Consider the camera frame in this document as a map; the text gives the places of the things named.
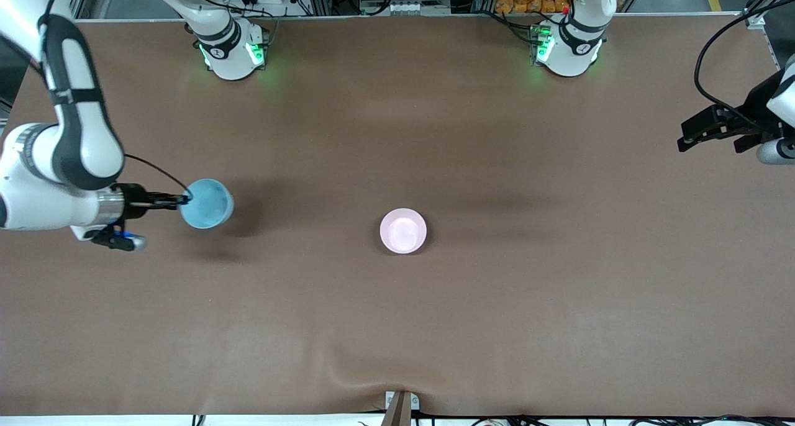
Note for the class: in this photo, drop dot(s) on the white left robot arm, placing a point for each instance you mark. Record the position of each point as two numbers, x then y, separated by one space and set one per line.
574 47

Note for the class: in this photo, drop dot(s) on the small white power strip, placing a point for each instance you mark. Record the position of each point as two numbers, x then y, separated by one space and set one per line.
404 7

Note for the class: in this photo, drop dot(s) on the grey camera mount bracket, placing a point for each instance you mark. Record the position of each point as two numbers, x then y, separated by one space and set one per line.
401 406

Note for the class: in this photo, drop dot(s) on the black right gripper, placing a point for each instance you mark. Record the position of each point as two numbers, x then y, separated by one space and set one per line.
133 200

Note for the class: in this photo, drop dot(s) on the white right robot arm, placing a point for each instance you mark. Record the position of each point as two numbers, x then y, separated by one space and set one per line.
99 156

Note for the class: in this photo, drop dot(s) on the pink bowl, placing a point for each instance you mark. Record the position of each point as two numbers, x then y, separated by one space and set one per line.
403 231

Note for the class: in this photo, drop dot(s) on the brown table mat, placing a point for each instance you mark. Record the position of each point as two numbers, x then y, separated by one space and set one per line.
397 326

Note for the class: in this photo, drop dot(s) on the blue bowl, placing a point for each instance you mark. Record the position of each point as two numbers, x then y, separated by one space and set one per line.
208 203

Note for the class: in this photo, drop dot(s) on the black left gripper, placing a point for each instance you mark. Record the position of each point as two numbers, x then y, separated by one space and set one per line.
755 107

